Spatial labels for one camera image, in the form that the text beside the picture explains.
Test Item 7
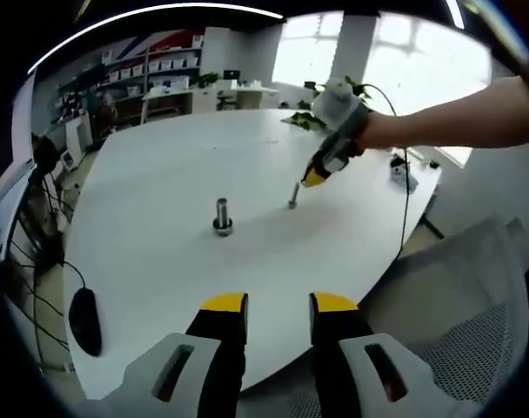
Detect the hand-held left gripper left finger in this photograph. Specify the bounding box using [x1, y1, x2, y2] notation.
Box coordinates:
[84, 291, 250, 418]

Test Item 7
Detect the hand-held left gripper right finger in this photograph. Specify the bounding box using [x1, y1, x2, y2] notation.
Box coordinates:
[308, 291, 466, 418]

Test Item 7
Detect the thick metal stud with base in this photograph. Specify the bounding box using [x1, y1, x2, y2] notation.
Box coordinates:
[211, 197, 237, 239]

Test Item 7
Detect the potted green plant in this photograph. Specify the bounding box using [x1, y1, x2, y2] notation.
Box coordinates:
[290, 76, 375, 130]

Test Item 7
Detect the white game controller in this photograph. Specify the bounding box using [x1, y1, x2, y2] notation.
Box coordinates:
[388, 163, 420, 193]

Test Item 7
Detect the long curved ceiling light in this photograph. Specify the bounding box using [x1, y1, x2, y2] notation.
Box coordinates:
[27, 4, 288, 75]

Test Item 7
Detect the black computer mouse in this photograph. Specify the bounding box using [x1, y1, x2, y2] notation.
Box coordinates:
[68, 287, 104, 357]

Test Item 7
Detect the small green plant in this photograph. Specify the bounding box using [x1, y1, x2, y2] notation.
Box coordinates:
[196, 71, 223, 89]

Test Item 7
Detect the grey mesh office chair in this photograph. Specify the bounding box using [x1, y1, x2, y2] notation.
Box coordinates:
[364, 215, 529, 411]

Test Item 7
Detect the straight ceiling light strip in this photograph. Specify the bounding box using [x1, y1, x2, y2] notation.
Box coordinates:
[445, 0, 466, 31]

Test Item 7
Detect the white desk with slanted legs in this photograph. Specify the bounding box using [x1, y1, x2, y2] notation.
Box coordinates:
[141, 84, 194, 124]

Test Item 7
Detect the shelf with white bins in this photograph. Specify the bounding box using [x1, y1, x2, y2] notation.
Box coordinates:
[57, 37, 204, 119]

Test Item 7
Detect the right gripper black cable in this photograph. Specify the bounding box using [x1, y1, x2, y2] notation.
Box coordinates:
[366, 84, 412, 262]

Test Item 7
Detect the tangle of black cables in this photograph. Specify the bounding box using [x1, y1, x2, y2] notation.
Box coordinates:
[3, 173, 84, 376]

